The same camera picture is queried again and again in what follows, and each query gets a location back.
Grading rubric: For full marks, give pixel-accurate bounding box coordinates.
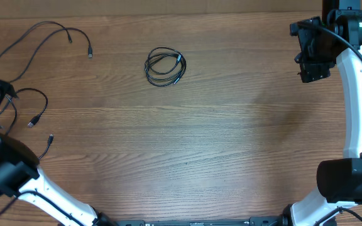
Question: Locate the thin black usb cable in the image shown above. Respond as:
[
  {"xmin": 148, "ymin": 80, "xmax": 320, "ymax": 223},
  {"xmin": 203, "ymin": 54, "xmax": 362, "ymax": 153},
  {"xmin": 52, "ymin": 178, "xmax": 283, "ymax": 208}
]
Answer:
[{"xmin": 0, "ymin": 21, "xmax": 94, "ymax": 84}]

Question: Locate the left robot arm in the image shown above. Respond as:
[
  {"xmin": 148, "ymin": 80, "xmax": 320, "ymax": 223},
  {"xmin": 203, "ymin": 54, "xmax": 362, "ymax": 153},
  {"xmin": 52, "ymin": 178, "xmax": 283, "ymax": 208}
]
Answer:
[{"xmin": 0, "ymin": 80, "xmax": 112, "ymax": 225}]

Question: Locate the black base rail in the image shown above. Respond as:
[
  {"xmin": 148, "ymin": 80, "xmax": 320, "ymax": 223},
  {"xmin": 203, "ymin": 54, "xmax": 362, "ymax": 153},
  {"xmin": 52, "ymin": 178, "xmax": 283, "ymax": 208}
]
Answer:
[{"xmin": 114, "ymin": 216, "xmax": 290, "ymax": 226}]

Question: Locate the black cable with usb plug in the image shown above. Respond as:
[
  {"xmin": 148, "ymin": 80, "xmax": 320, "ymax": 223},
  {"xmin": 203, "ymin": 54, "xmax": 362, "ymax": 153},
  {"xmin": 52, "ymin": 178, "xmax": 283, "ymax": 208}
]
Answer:
[{"xmin": 0, "ymin": 87, "xmax": 55, "ymax": 161}]

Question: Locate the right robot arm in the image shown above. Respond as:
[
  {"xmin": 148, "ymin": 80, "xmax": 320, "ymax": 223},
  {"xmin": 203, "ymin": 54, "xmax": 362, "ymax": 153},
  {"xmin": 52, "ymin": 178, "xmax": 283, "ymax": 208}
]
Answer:
[{"xmin": 248, "ymin": 0, "xmax": 362, "ymax": 225}]

